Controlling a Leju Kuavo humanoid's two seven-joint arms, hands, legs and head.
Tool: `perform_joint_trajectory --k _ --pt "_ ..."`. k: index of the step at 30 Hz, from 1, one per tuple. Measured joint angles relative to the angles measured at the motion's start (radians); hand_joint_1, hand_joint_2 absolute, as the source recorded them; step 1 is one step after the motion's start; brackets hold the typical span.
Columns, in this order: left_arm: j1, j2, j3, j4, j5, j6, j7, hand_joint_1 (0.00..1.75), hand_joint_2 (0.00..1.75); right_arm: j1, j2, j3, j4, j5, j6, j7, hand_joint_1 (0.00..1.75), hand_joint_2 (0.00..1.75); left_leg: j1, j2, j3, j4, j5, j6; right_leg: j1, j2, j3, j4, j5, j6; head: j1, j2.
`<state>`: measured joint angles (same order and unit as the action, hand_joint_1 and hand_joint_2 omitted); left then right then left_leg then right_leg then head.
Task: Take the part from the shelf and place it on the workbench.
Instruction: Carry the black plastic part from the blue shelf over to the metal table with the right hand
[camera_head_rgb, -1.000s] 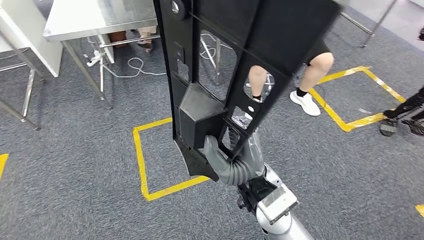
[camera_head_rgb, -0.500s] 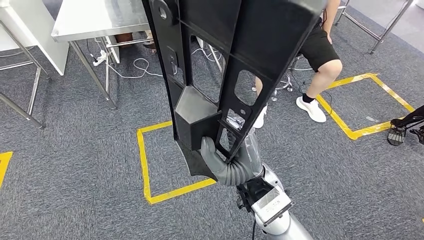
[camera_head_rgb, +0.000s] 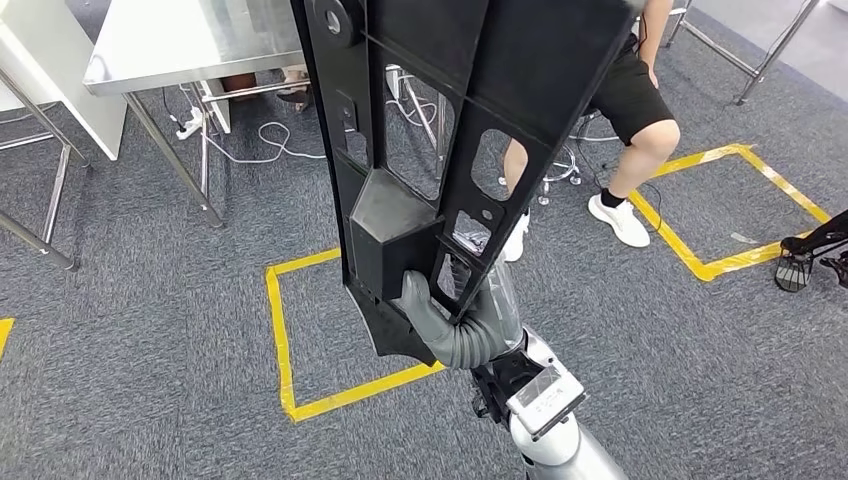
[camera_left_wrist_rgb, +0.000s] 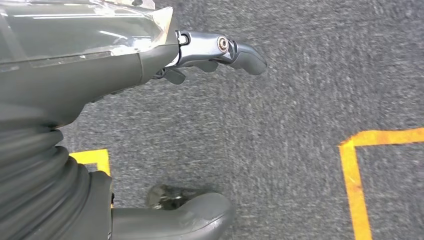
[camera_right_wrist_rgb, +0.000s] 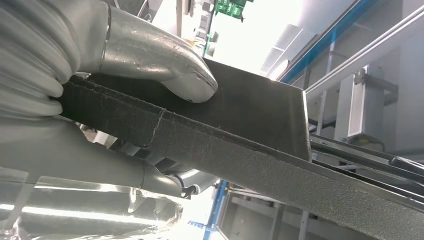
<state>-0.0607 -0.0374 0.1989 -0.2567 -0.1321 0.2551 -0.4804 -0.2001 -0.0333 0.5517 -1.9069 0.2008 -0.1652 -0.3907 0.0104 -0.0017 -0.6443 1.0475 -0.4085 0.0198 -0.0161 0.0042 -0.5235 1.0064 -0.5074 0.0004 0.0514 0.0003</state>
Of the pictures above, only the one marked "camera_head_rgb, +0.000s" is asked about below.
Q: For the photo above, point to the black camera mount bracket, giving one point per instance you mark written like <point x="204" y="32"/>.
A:
<point x="497" y="384"/>

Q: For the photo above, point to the white metal frame table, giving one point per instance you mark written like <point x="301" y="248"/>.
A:
<point x="776" y="52"/>

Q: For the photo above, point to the black plastic car part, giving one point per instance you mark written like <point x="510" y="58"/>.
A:
<point x="397" y="218"/>

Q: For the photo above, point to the person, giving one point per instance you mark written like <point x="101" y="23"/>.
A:
<point x="238" y="83"/>
<point x="629" y="99"/>

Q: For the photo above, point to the person's forearm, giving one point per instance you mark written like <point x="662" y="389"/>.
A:
<point x="656" y="33"/>

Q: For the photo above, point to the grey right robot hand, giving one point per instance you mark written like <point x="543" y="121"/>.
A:
<point x="417" y="311"/>

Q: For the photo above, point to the stainless steel workbench table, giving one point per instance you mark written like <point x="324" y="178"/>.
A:
<point x="199" y="40"/>

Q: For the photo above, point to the yellow floor tape square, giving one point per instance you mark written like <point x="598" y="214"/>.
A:
<point x="5" y="331"/>
<point x="283" y="344"/>
<point x="705" y="270"/>

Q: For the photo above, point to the white panel metal table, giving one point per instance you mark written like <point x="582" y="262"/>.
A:
<point x="53" y="66"/>

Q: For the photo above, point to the black mesh device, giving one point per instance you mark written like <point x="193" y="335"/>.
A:
<point x="794" y="270"/>

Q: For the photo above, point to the chrome stool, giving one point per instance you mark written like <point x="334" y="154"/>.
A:
<point x="574" y="177"/>

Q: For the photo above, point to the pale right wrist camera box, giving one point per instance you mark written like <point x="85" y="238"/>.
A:
<point x="546" y="397"/>

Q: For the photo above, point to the white power strip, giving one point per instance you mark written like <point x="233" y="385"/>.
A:
<point x="190" y="124"/>

